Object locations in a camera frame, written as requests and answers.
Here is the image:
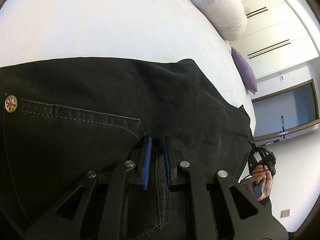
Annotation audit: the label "black denim pants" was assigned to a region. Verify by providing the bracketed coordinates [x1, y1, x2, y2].
[1, 57, 252, 239]

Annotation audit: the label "person's right hand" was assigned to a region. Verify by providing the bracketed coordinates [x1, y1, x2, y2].
[248, 165, 273, 202]

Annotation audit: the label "grey white rolled pillow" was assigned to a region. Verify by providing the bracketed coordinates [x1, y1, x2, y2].
[191, 0, 247, 42]

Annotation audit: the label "wood framed doorway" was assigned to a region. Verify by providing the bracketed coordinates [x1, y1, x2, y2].
[252, 79, 319, 142]

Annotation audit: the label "white wardrobe with black handles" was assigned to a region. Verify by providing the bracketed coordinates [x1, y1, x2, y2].
[231, 0, 319, 78]

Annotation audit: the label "purple cushion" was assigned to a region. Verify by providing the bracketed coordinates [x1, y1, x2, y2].
[231, 47, 258, 94]

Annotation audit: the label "white bed mattress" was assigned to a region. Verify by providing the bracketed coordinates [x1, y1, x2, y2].
[1, 0, 256, 129]

